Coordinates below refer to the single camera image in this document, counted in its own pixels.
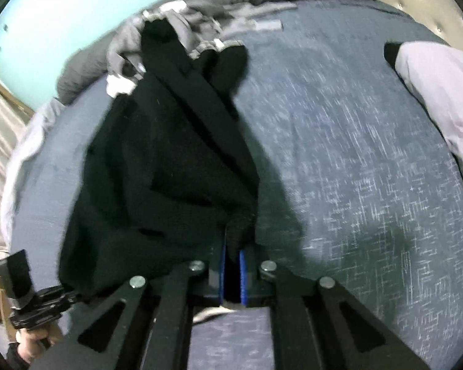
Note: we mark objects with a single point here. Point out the white bed sheet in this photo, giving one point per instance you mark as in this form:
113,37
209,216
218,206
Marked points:
23,154

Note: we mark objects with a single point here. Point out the blue patterned bedspread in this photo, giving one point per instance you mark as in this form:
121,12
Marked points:
351,162

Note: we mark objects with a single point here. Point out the beige tufted headboard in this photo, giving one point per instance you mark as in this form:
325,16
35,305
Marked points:
420,4

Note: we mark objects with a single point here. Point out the person's left hand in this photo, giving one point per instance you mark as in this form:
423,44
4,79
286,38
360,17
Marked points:
32,349

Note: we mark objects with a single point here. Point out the black sweater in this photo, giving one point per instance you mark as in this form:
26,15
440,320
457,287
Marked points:
158,169

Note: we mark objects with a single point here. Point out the grey hoodie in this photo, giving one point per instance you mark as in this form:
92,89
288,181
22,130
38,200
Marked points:
231,19

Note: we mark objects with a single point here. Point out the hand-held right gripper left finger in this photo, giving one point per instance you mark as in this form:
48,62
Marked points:
222,277

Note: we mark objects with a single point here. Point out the person's left forearm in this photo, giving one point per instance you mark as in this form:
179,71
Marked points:
15,358

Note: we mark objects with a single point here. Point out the wooden baseboard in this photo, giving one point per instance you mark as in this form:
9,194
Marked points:
11,96

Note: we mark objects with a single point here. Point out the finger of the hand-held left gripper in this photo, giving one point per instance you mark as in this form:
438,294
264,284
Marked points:
69,296

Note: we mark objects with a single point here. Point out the lavender jacket with black cuff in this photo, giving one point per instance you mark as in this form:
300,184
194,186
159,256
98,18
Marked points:
436,84

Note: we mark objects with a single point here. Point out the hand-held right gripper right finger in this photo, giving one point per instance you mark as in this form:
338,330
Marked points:
244,281

